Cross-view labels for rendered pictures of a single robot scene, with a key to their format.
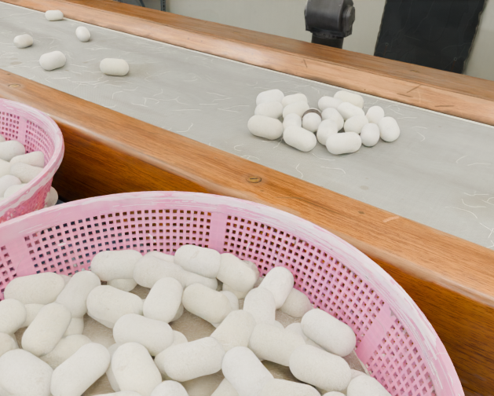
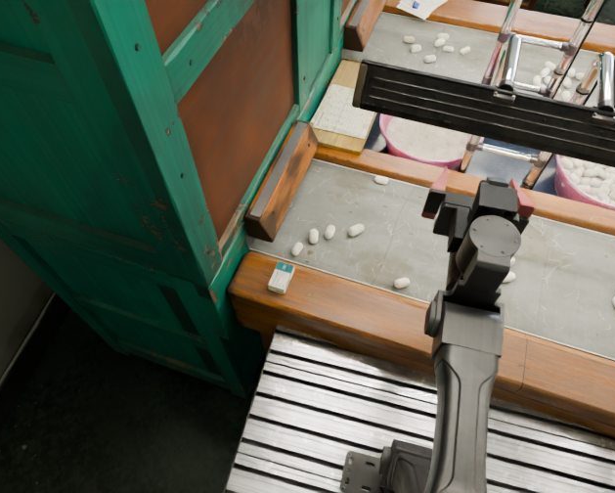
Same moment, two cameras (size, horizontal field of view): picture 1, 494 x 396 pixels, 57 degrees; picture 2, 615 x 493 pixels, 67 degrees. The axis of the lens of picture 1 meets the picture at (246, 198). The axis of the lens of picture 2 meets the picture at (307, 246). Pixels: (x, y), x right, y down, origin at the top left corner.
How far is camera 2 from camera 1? 1.29 m
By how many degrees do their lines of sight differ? 91
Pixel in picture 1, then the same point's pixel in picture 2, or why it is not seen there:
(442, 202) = (576, 256)
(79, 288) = not seen: outside the picture
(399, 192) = (593, 257)
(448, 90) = (610, 366)
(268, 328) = (598, 189)
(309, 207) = not seen: outside the picture
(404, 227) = (587, 215)
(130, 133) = not seen: outside the picture
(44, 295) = not seen: outside the picture
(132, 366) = not seen: outside the picture
